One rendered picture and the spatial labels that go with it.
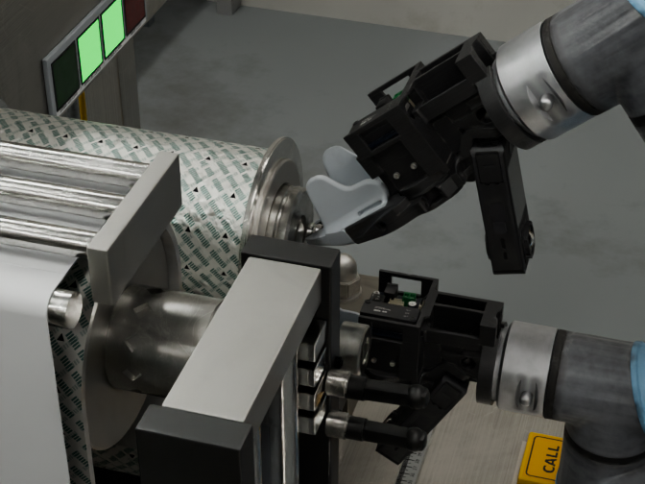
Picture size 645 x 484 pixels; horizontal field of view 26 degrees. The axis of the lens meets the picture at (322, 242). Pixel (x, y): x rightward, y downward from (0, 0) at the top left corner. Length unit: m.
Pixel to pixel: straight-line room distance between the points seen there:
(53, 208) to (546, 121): 0.36
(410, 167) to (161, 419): 0.42
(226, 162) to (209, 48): 3.10
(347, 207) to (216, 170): 0.10
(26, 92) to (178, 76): 2.61
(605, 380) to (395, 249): 2.14
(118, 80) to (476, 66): 1.12
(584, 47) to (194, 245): 0.32
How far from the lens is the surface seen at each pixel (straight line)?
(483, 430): 1.43
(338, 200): 1.04
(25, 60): 1.40
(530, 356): 1.15
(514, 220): 1.02
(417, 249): 3.26
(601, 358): 1.15
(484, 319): 1.15
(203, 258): 1.04
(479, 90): 0.97
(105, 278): 0.72
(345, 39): 4.19
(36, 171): 0.81
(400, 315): 1.15
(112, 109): 2.06
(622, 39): 0.93
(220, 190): 1.04
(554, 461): 1.38
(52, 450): 0.78
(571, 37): 0.94
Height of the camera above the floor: 1.86
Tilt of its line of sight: 35 degrees down
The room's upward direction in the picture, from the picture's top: straight up
